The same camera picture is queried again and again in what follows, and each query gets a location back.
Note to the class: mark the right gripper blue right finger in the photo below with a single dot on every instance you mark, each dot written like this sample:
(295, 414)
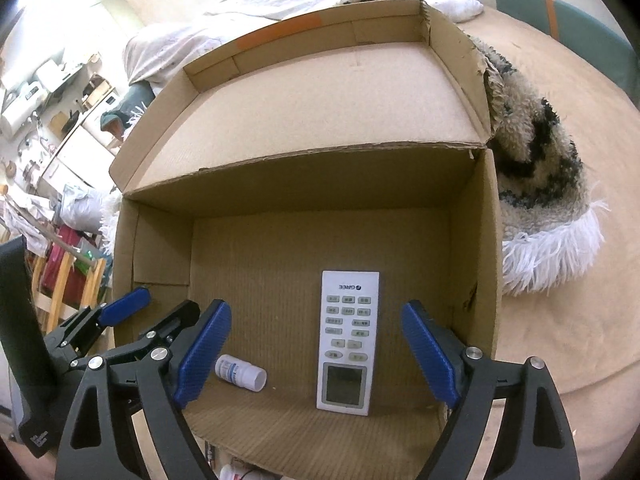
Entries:
(534, 439)

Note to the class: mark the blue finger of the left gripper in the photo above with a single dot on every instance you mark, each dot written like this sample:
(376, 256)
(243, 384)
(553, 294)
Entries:
(183, 316)
(76, 335)

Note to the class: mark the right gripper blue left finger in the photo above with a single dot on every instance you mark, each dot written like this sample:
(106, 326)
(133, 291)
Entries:
(99, 441)

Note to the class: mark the white pill bottle blue label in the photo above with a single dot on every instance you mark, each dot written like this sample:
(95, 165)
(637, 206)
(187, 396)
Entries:
(240, 373)

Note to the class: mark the white pill bottle red label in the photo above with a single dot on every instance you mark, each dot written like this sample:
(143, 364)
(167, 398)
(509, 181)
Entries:
(237, 472)

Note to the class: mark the white air conditioner remote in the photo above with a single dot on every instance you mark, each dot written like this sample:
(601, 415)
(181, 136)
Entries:
(347, 341)

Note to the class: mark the wooden chair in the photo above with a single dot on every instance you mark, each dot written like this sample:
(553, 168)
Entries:
(52, 310)

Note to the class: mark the grey plastic bag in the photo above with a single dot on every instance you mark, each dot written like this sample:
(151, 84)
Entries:
(81, 208)

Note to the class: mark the white kitchen cabinet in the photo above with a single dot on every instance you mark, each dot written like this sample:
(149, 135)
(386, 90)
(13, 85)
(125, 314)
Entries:
(80, 160)

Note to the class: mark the black and cream fluffy blanket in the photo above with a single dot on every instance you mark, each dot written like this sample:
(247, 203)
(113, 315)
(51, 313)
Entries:
(551, 231)

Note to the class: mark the open cardboard box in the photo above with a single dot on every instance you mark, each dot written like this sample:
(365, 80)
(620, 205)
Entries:
(352, 139)

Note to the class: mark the white water heater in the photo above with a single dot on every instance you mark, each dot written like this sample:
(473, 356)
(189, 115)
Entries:
(26, 100)

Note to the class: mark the teal armchair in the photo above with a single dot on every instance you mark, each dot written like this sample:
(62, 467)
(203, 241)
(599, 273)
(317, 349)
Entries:
(128, 111)

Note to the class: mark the white duvet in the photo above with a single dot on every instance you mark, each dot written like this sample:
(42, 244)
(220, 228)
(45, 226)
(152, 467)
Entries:
(180, 35)

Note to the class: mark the teal cushion with orange stripe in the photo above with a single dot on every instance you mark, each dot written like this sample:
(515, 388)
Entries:
(584, 35)

